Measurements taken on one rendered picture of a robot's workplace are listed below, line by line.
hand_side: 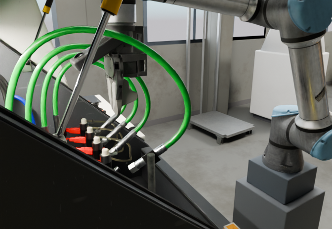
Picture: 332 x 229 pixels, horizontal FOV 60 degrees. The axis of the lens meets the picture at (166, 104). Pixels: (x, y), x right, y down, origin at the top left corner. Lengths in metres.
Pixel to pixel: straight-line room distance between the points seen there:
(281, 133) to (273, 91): 2.99
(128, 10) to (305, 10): 0.44
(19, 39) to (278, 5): 0.75
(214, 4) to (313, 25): 0.26
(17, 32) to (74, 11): 2.34
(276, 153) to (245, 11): 0.53
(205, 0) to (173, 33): 2.99
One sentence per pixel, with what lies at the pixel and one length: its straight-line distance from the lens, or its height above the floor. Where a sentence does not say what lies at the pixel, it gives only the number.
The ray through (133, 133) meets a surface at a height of 1.13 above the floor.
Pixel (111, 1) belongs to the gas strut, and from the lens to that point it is 0.33.
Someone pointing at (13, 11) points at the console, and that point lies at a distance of 0.99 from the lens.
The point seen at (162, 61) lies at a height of 1.36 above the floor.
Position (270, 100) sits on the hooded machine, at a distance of 4.12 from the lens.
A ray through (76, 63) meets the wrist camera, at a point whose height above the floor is 1.35.
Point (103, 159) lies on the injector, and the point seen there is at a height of 1.11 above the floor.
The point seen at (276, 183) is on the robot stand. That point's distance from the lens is 1.15.
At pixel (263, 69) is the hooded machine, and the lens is 4.13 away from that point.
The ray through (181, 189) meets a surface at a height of 0.95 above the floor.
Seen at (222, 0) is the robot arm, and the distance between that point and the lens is 0.86.
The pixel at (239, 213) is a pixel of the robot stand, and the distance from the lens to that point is 1.31.
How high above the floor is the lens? 1.45
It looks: 18 degrees down
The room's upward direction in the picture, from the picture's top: straight up
